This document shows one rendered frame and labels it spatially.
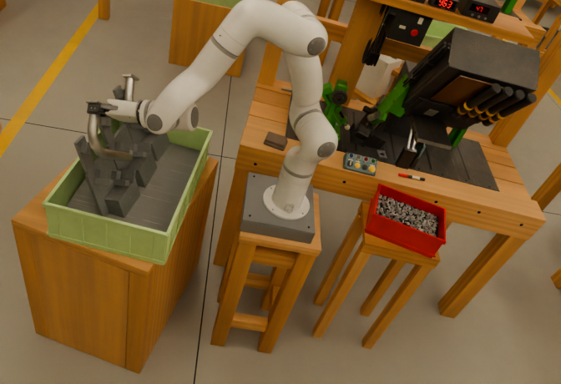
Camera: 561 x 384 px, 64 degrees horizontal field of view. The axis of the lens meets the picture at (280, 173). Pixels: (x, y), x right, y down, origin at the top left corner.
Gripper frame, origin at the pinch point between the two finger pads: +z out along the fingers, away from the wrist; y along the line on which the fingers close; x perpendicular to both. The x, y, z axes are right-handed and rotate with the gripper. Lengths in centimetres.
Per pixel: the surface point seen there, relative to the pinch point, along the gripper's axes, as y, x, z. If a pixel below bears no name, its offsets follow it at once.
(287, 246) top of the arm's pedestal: -50, 36, -55
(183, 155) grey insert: -59, 4, -4
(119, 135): -28.7, 2.3, 8.8
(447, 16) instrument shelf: -82, -74, -111
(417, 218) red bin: -81, 19, -105
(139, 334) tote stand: -55, 79, 2
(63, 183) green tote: -16.1, 22.5, 19.2
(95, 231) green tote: -16.7, 37.5, 4.9
